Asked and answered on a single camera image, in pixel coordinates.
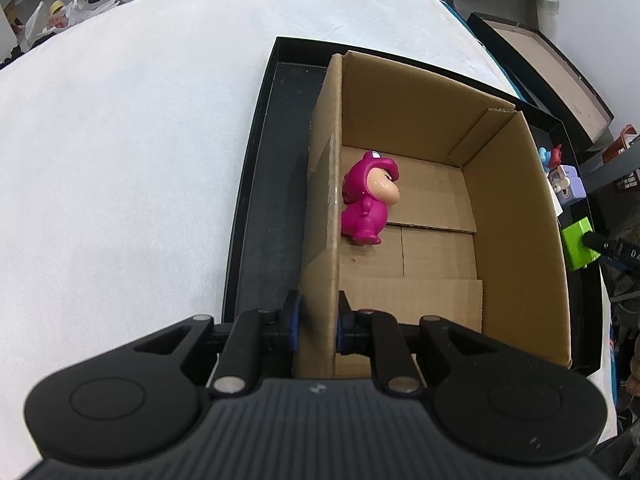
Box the small blue and red toy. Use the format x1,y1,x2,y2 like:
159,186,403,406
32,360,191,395
537,144,565,171

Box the white plastic bags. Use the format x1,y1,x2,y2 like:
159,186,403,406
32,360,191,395
22,0,124,37

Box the brown box with black rim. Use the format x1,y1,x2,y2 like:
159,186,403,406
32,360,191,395
467,11,615,149

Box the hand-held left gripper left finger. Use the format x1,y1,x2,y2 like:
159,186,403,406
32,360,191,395
131,290,303,397

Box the teal cloth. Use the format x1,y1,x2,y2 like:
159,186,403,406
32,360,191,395
440,0,536,106

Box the pink toy figurine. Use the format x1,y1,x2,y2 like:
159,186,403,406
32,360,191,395
341,150,402,247

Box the purple and white toy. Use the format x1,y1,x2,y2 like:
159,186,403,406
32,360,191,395
547,164,587,219

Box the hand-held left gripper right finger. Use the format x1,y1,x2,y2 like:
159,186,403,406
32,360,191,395
335,290,507,395

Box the brown cardboard box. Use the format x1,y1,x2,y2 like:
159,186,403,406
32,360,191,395
292,51,574,380

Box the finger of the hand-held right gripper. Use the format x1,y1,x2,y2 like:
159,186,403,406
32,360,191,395
583,231,640,274

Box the red plastic basket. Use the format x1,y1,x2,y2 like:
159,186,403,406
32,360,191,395
613,170,640,196
602,125,640,163

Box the black shallow tray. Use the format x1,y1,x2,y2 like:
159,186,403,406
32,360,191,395
220,36,601,376

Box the green toy block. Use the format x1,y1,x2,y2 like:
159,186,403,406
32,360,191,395
560,216,601,272

